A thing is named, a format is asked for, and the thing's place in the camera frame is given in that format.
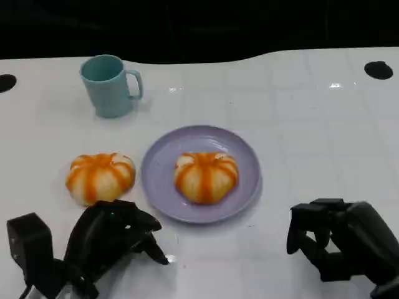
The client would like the orange and white bread roll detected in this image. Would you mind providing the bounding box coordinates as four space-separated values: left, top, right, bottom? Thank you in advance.
65 152 137 207
173 151 239 205

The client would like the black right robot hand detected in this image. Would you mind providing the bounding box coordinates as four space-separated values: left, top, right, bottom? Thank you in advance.
286 198 399 285

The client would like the pale green mug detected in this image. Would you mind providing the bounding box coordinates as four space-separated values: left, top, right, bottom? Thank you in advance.
79 54 144 119

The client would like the lilac plate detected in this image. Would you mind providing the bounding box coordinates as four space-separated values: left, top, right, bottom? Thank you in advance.
140 125 263 224

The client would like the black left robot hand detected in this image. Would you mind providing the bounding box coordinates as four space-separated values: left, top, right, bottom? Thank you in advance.
64 199 170 282

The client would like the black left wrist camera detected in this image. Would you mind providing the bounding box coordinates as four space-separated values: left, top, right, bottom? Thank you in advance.
6 212 54 278

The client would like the black table grommet hole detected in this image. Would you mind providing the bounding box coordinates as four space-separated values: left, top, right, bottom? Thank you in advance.
363 61 394 80
0 74 17 93

